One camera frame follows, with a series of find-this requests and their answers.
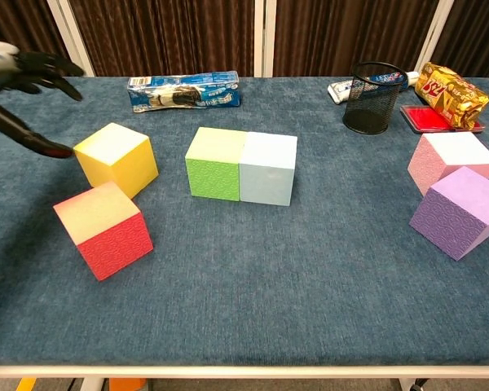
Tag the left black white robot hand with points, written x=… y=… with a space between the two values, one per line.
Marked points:
x=32 y=73

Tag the yellow foam cube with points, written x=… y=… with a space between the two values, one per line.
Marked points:
x=118 y=163

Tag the red foam cube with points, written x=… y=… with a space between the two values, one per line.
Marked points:
x=110 y=240

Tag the light blue foam cube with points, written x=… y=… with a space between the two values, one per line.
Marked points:
x=267 y=171

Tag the pink foam cube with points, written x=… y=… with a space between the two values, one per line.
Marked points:
x=444 y=150

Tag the green foam cube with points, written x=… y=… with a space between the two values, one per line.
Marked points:
x=214 y=167

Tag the purple foam cube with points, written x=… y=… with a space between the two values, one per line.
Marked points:
x=456 y=216

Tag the dark brown pleated curtain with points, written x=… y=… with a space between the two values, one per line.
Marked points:
x=24 y=20
x=167 y=36
x=481 y=32
x=350 y=32

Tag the blue cookie package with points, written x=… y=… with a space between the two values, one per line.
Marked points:
x=183 y=93

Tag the white blue toothpaste tube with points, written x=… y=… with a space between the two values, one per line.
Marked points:
x=338 y=91

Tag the yellow floor tape strip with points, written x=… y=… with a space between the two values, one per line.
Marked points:
x=26 y=385

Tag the white table leg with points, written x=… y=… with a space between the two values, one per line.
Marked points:
x=406 y=385
x=93 y=385

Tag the orange object under table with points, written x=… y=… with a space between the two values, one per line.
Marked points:
x=126 y=385

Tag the black mesh pen cup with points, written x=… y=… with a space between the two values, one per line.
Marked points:
x=371 y=122

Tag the red ink pad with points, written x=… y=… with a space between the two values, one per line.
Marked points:
x=424 y=118

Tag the gold snack package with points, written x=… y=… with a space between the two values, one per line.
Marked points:
x=452 y=97

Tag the white partition post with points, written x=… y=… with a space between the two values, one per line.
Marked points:
x=434 y=36
x=71 y=36
x=265 y=36

